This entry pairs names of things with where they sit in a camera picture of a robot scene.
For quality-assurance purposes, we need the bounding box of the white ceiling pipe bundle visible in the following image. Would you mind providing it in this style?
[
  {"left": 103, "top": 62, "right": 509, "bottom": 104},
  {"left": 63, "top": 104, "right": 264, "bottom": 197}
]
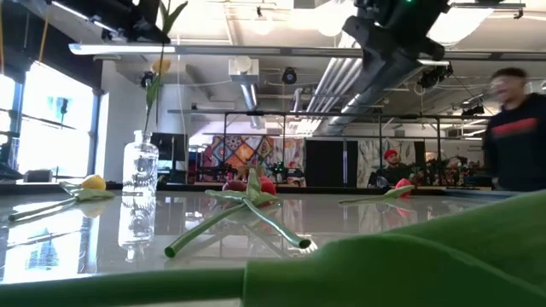
[{"left": 305, "top": 25, "right": 385, "bottom": 114}]

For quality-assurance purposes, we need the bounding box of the colourful patchwork tapestry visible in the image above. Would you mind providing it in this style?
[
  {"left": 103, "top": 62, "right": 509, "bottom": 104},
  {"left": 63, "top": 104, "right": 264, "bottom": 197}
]
[{"left": 202, "top": 135, "right": 306, "bottom": 183}]

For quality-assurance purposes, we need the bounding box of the white ceiling box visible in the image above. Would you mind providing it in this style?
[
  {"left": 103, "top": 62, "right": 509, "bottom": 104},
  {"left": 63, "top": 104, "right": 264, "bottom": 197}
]
[{"left": 229, "top": 55, "right": 260, "bottom": 84}]

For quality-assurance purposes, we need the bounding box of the dark red artificial tulip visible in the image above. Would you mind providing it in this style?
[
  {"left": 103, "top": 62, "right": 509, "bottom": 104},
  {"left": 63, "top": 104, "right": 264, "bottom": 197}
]
[{"left": 204, "top": 178, "right": 312, "bottom": 251}]

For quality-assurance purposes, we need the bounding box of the silver spiral ventilation duct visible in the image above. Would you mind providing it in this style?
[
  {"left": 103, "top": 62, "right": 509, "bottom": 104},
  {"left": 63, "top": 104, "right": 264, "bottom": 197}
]
[{"left": 317, "top": 59, "right": 432, "bottom": 136}]

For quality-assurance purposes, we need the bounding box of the black metal rack frame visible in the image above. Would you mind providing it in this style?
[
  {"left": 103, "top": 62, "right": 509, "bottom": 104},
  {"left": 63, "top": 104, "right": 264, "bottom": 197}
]
[{"left": 221, "top": 109, "right": 443, "bottom": 188}]

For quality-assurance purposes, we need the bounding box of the white leaf print curtain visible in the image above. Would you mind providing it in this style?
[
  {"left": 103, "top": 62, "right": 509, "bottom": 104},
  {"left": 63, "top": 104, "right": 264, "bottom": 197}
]
[{"left": 357, "top": 139, "right": 417, "bottom": 178}]

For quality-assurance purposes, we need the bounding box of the grey overhead rig crossbar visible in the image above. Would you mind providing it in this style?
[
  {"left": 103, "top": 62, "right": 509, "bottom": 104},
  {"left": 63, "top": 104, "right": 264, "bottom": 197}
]
[{"left": 67, "top": 42, "right": 546, "bottom": 61}]

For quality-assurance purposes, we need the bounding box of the person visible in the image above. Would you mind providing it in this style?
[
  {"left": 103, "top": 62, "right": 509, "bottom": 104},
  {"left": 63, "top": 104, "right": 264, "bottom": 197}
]
[
  {"left": 482, "top": 67, "right": 546, "bottom": 193},
  {"left": 369, "top": 148, "right": 423, "bottom": 188}
]

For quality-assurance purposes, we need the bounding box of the large bright window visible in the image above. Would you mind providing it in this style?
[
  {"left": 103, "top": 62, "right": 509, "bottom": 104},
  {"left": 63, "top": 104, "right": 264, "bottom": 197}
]
[{"left": 0, "top": 61, "right": 103, "bottom": 180}]

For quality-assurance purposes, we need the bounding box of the clear glass bottle vase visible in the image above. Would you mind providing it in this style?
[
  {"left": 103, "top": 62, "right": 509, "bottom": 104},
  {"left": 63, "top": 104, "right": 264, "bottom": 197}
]
[{"left": 122, "top": 130, "right": 160, "bottom": 195}]

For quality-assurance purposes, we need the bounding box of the pale peach artificial tulip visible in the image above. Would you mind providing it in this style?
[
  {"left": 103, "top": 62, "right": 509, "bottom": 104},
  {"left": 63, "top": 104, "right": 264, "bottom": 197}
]
[{"left": 142, "top": 57, "right": 172, "bottom": 136}]

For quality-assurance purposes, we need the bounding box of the black cabinet panel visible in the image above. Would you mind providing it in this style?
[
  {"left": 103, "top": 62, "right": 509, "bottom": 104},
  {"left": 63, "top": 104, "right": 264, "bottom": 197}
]
[{"left": 305, "top": 139, "right": 359, "bottom": 188}]

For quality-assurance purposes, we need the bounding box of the dark box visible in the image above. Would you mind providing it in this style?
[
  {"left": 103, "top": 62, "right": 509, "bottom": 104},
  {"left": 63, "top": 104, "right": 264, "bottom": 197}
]
[{"left": 23, "top": 169, "right": 55, "bottom": 183}]

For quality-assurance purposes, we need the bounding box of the black computer monitor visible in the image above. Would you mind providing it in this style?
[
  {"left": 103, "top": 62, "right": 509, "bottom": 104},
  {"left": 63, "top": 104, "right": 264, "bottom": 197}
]
[{"left": 149, "top": 131, "right": 189, "bottom": 172}]

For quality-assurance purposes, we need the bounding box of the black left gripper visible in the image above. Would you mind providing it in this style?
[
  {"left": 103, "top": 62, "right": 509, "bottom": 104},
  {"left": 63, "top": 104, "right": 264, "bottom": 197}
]
[{"left": 57, "top": 0, "right": 171, "bottom": 44}]

